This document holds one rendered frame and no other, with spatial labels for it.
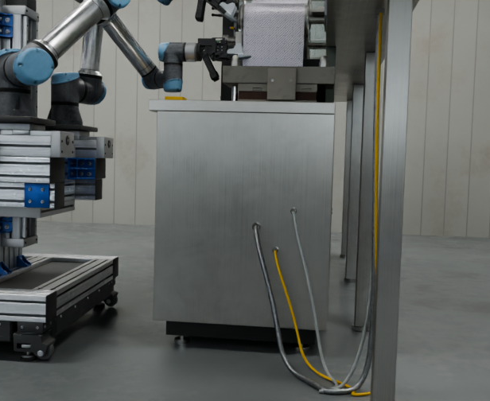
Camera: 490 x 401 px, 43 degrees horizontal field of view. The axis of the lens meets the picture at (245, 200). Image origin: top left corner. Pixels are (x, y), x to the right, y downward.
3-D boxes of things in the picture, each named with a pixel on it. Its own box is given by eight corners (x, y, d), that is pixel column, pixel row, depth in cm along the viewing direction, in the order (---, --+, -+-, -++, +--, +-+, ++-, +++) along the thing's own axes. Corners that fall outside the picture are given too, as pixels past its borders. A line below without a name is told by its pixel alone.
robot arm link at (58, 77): (44, 101, 265) (44, 69, 264) (67, 104, 277) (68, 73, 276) (64, 101, 259) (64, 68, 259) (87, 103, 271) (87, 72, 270)
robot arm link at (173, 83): (170, 93, 255) (171, 66, 254) (186, 91, 246) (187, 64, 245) (153, 91, 249) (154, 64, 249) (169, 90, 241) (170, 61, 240)
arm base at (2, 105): (-18, 115, 212) (-18, 86, 211) (2, 118, 227) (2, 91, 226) (25, 116, 211) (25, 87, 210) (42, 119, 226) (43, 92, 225)
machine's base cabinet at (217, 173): (240, 250, 477) (243, 137, 471) (325, 254, 469) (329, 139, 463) (150, 347, 227) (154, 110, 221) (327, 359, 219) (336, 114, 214)
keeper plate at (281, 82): (267, 99, 222) (268, 68, 221) (295, 100, 221) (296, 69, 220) (266, 99, 220) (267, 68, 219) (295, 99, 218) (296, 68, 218)
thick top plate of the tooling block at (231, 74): (229, 87, 240) (229, 72, 239) (333, 89, 235) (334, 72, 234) (222, 82, 224) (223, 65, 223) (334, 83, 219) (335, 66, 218)
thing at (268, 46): (242, 75, 243) (243, 28, 242) (302, 76, 240) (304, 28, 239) (242, 75, 242) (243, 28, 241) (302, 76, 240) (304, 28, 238)
